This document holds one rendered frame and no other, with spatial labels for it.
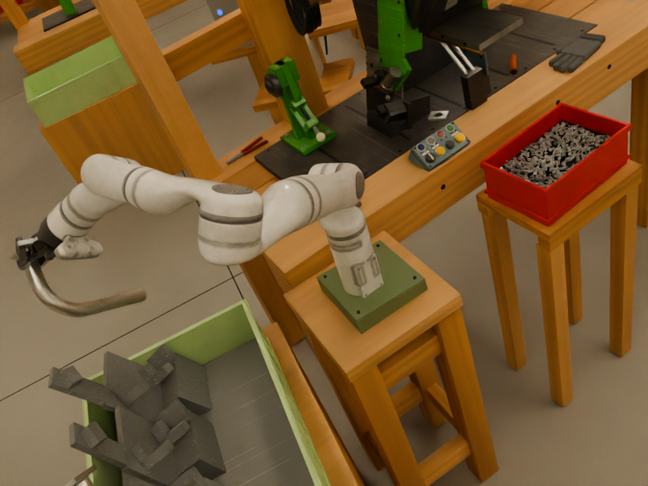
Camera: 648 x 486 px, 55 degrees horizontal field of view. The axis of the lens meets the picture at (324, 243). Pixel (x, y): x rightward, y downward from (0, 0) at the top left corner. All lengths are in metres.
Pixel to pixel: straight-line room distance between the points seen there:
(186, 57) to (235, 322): 0.89
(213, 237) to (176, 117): 1.10
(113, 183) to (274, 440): 0.61
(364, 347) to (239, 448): 0.34
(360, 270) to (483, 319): 1.17
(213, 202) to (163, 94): 1.07
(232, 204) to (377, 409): 0.81
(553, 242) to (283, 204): 0.83
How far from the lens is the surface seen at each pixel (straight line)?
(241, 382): 1.45
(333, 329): 1.45
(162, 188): 0.98
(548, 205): 1.59
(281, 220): 0.99
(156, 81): 1.90
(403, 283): 1.43
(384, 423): 1.58
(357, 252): 1.34
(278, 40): 2.02
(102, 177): 1.10
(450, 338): 1.52
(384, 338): 1.39
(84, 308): 1.37
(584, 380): 2.30
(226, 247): 0.87
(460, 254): 2.73
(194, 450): 1.31
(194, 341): 1.49
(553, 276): 1.73
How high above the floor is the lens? 1.92
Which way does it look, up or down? 40 degrees down
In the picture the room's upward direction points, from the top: 22 degrees counter-clockwise
